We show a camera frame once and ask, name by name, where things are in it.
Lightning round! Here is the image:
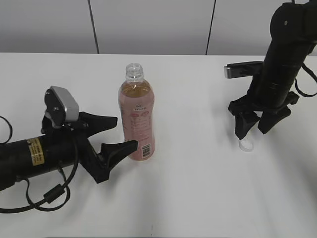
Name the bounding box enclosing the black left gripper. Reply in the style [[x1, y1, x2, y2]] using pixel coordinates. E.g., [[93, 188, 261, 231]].
[[41, 112, 138, 183]]

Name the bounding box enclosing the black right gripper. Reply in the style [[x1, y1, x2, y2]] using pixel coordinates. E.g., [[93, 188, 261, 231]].
[[228, 91, 299, 139]]

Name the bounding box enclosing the white bottle cap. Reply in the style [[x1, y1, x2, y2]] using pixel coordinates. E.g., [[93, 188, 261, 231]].
[[238, 139, 254, 153]]

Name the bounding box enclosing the pink label tea bottle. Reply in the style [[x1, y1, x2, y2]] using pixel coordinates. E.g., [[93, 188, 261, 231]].
[[118, 63, 155, 161]]

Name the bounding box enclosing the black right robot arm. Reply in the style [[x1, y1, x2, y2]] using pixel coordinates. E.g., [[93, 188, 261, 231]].
[[224, 0, 317, 140]]

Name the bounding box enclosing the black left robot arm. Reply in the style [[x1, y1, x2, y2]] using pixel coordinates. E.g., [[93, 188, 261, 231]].
[[0, 112, 138, 190]]

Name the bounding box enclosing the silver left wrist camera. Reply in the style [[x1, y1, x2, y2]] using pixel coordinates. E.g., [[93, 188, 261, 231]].
[[44, 86, 79, 128]]

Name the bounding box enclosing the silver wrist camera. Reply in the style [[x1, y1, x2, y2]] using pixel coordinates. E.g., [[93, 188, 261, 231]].
[[224, 61, 263, 79], [44, 86, 79, 128]]

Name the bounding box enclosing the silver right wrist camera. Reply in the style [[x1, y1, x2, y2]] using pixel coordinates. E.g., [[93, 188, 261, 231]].
[[224, 61, 263, 79]]

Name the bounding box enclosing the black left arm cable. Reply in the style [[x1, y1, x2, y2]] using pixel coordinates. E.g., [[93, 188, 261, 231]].
[[0, 116, 81, 214]]

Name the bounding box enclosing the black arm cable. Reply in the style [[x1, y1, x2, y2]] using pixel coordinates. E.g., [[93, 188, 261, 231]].
[[0, 116, 81, 214], [294, 63, 317, 98]]

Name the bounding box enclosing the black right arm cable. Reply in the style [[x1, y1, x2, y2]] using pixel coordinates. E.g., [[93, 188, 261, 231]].
[[294, 63, 317, 98]]

